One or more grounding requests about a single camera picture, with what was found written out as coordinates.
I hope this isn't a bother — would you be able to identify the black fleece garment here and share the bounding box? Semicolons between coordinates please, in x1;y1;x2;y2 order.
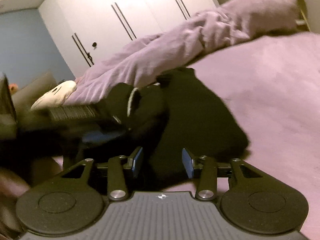
100;68;249;180

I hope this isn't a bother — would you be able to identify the cream plush toy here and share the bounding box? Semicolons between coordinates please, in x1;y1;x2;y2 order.
30;80;76;111

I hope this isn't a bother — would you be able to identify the grey padded headboard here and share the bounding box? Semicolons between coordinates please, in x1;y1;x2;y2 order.
12;72;57;113

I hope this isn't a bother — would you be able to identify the orange small toy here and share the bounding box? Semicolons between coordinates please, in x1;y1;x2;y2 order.
9;83;19;95

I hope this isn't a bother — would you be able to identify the purple bed sheet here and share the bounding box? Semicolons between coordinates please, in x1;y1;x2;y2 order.
190;32;319;239

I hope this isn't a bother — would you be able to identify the purple rumpled duvet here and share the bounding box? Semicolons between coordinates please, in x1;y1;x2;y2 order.
66;0;299;105

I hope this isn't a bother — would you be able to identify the white wardrobe with handles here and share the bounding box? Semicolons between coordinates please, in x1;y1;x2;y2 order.
39;0;219;77

